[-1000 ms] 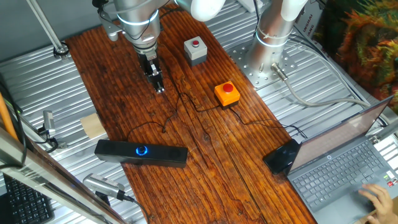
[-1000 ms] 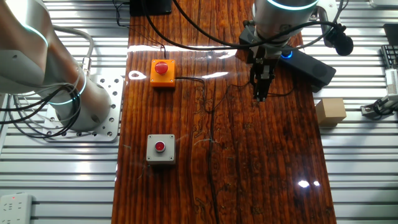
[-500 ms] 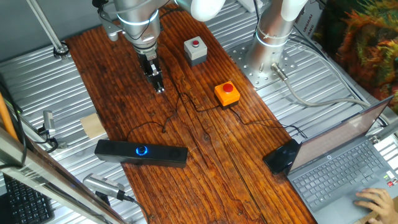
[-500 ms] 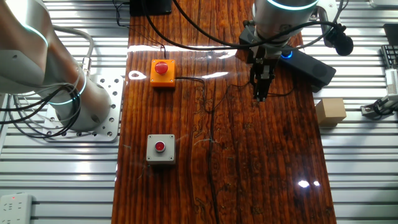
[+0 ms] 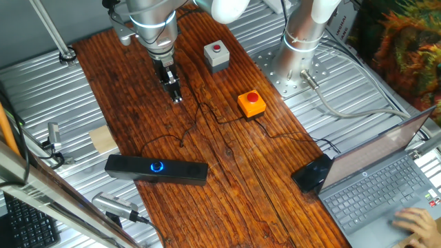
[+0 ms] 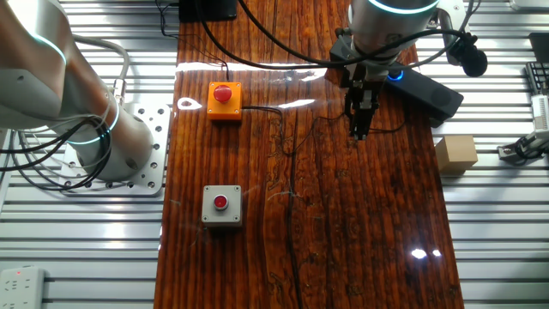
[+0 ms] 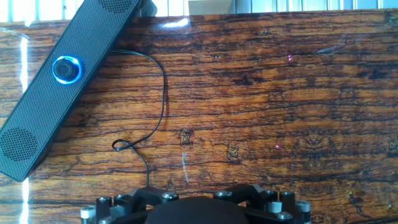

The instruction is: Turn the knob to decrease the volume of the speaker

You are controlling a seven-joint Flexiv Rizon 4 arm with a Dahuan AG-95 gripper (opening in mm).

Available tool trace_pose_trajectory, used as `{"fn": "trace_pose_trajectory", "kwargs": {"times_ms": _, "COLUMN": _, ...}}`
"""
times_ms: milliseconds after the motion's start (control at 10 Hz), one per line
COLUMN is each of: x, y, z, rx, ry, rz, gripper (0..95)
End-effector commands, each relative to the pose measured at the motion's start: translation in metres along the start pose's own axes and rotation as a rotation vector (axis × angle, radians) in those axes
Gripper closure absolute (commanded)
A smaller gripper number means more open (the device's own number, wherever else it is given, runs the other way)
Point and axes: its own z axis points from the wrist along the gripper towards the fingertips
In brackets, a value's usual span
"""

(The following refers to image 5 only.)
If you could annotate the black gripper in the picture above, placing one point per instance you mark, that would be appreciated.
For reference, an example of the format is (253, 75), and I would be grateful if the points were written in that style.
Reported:
(162, 72)

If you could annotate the blue-lit speaker knob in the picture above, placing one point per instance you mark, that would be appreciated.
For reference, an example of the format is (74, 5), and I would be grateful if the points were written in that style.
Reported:
(157, 166)

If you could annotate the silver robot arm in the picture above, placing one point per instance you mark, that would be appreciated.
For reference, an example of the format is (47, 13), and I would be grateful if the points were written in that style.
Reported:
(151, 20)

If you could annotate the black speaker bar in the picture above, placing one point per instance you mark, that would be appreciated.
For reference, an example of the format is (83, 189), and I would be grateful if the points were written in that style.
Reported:
(131, 168)

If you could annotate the person's right hand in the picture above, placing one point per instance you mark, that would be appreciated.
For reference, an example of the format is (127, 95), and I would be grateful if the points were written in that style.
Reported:
(420, 224)

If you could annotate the grey box red button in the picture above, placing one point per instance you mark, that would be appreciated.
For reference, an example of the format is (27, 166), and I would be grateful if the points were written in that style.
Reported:
(216, 56)

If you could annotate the orange emergency stop button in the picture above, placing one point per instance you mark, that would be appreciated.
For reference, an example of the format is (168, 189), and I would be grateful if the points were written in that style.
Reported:
(251, 106)

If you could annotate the small wooden block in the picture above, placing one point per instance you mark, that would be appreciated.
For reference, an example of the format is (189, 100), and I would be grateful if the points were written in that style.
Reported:
(102, 139)

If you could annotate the brown wooden board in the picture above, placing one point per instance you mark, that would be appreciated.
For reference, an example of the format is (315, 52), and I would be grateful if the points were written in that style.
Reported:
(224, 193)

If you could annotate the black clamp tool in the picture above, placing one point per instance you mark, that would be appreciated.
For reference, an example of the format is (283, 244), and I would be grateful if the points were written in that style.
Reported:
(54, 134)

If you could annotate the metal tripod pole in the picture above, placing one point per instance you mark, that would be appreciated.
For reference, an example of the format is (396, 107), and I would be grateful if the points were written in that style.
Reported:
(53, 31)

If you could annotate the black smartphone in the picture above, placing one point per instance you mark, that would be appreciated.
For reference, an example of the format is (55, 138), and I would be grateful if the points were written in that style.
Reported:
(311, 174)

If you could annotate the orange stick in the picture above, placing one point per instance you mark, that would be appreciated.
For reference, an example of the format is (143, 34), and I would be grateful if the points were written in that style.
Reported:
(7, 132)

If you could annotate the white printed box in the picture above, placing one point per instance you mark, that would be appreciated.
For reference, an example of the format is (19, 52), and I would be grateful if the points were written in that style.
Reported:
(342, 27)

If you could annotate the black keyboard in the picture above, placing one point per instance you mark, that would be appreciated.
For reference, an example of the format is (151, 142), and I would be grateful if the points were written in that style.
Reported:
(31, 227)

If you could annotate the grey laptop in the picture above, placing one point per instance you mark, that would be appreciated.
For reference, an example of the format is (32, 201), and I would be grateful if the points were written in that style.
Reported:
(372, 193)

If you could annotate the orange green fuzzy cloth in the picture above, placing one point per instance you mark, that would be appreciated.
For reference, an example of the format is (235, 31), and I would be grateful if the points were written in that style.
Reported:
(406, 51)

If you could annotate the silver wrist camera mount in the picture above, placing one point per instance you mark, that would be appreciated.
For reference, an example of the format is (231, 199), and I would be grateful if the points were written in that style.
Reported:
(122, 32)

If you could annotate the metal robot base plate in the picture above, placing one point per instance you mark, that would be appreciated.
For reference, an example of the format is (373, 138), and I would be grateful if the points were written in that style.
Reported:
(265, 65)

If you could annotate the silver finned camera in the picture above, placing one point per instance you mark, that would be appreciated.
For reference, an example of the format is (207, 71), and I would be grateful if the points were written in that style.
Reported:
(113, 205)

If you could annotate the metal frame beam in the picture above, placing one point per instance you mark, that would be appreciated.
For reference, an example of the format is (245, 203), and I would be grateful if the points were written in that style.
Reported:
(51, 196)

